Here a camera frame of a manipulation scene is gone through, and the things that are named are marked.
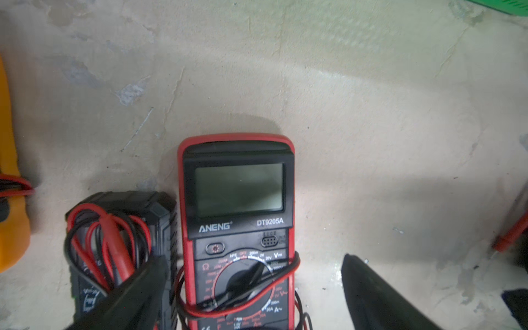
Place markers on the black multimeter with leads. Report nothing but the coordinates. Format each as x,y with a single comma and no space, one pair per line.
109,236

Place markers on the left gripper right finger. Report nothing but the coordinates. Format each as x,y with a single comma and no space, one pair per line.
373,303

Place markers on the green plastic basket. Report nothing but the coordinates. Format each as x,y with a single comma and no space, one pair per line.
511,7

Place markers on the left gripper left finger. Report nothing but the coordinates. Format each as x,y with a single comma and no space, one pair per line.
135,304

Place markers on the small black multimeter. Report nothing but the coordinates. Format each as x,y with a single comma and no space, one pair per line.
504,242

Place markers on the large red multimeter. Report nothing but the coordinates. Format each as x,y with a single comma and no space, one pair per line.
237,208

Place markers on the yellow multimeter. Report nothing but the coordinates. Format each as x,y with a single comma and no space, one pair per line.
15,223

